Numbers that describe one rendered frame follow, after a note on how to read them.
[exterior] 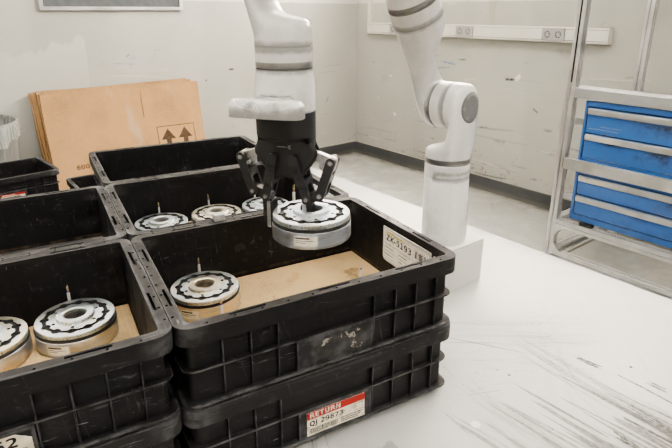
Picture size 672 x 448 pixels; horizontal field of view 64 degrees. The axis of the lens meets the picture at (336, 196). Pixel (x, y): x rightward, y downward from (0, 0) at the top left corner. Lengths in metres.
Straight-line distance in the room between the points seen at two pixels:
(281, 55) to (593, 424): 0.67
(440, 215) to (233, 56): 3.34
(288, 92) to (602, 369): 0.69
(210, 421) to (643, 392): 0.65
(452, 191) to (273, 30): 0.59
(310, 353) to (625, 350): 0.59
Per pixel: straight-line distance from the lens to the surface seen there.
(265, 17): 0.65
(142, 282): 0.74
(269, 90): 0.65
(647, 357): 1.09
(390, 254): 0.91
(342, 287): 0.68
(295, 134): 0.66
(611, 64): 3.57
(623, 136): 2.62
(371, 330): 0.75
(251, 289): 0.90
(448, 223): 1.13
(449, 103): 1.06
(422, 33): 0.99
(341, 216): 0.69
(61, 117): 3.75
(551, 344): 1.06
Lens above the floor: 1.26
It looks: 19 degrees down
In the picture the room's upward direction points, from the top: straight up
